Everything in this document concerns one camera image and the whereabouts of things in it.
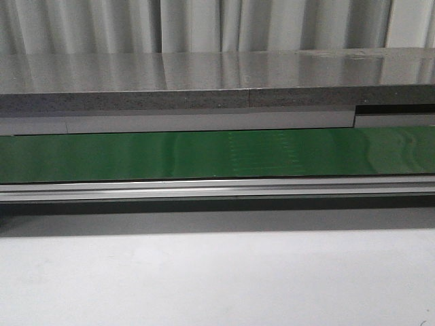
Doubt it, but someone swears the green conveyor belt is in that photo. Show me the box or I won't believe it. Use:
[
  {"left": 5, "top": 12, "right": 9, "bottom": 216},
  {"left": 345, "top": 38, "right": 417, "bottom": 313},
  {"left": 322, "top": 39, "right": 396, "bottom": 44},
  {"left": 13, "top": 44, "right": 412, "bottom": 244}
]
[{"left": 1, "top": 126, "right": 434, "bottom": 183}]

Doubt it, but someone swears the grey conveyor rear guide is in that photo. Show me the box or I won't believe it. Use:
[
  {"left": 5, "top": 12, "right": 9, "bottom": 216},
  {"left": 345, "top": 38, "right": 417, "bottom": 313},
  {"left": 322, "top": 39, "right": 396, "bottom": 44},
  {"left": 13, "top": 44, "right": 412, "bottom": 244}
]
[{"left": 1, "top": 104, "right": 434, "bottom": 135}]

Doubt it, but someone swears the white pleated curtain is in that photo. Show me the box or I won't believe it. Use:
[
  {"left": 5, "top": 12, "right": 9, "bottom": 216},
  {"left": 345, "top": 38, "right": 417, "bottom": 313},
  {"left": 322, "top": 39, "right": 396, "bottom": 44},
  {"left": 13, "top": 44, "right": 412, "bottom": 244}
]
[{"left": 1, "top": 1, "right": 434, "bottom": 54}]

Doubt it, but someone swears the aluminium conveyor front rail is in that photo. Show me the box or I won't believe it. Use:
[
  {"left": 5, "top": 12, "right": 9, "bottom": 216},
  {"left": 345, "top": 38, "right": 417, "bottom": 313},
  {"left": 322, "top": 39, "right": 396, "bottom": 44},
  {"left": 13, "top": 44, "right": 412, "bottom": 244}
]
[{"left": 1, "top": 175, "right": 434, "bottom": 203}]

